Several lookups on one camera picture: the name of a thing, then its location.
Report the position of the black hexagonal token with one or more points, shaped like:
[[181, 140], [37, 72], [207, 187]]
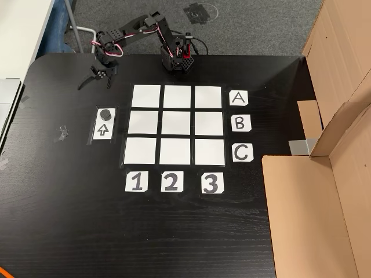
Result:
[[105, 114]]

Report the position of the white paper grid square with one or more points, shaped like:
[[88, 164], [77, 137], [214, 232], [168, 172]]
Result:
[[175, 151], [210, 152], [176, 123], [140, 150], [208, 97], [146, 96], [177, 96], [209, 123], [143, 122]]

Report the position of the white metal desk leg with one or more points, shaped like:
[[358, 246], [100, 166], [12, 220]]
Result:
[[78, 29]]

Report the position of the white paper arrow sheet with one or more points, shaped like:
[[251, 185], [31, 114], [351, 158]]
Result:
[[103, 130]]

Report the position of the person's leg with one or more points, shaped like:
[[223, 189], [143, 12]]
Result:
[[59, 26]]

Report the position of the crumpled clear tape piece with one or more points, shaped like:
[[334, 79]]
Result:
[[61, 133]]

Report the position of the black and orange clamp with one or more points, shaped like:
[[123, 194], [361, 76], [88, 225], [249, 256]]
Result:
[[187, 47]]

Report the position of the white desk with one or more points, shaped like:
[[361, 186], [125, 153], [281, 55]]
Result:
[[20, 34]]

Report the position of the grey laptop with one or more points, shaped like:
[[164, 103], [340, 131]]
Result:
[[7, 110]]

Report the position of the dark tape patch on floor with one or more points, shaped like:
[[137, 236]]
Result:
[[198, 13]]

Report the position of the paper sheet number 1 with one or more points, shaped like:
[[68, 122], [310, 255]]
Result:
[[136, 181]]

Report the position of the paper sheet number 2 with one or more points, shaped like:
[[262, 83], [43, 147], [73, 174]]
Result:
[[172, 181]]

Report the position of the paper sheet letter A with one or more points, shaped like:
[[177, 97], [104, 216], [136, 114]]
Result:
[[238, 98]]

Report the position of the paper sheet letter B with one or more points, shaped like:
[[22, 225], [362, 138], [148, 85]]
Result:
[[241, 123]]

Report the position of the paper sheet number 3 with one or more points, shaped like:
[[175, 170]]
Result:
[[212, 183]]

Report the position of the paper sheet letter C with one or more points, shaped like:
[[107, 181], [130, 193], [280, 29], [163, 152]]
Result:
[[243, 153]]

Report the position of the large brown cardboard box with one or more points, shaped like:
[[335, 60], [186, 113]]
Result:
[[319, 217]]

